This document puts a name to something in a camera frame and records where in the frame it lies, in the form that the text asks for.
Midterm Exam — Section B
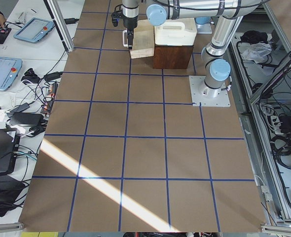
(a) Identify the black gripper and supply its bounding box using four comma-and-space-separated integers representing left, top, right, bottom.
122, 15, 138, 49

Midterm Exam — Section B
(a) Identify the light wooden drawer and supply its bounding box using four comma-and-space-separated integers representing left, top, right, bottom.
130, 20, 154, 59

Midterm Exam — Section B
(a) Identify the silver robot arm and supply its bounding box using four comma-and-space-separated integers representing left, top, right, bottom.
122, 0, 139, 49
146, 0, 262, 98

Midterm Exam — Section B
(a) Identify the dark wooden cabinet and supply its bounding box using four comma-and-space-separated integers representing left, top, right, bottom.
153, 45, 194, 69

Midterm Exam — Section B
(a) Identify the white plastic tray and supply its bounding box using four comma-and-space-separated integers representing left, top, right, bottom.
154, 18, 197, 46

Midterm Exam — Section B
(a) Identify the blue teach pendant far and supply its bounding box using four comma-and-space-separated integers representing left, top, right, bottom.
13, 17, 55, 43

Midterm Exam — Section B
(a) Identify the blue teach pendant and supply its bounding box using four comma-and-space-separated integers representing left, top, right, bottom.
0, 57, 22, 91
13, 17, 55, 43

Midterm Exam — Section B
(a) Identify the black cloth bundle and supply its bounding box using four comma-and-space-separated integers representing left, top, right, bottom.
240, 31, 268, 44

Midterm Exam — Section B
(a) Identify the white crumpled cloth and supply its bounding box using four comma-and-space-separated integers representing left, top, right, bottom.
241, 43, 272, 63

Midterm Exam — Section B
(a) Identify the blue teach pendant near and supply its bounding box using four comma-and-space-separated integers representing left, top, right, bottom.
0, 57, 22, 91

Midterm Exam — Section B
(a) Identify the black laptop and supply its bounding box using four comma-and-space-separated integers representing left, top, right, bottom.
0, 128, 20, 176

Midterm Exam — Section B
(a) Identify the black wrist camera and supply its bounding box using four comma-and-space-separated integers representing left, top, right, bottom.
111, 4, 122, 27

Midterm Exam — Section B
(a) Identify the aluminium frame post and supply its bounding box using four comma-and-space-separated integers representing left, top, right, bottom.
43, 0, 74, 53

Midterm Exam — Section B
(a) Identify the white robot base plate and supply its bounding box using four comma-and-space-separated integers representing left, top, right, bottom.
189, 76, 231, 108

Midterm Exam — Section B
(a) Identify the coiled black cable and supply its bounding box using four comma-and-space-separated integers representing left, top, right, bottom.
276, 147, 291, 170

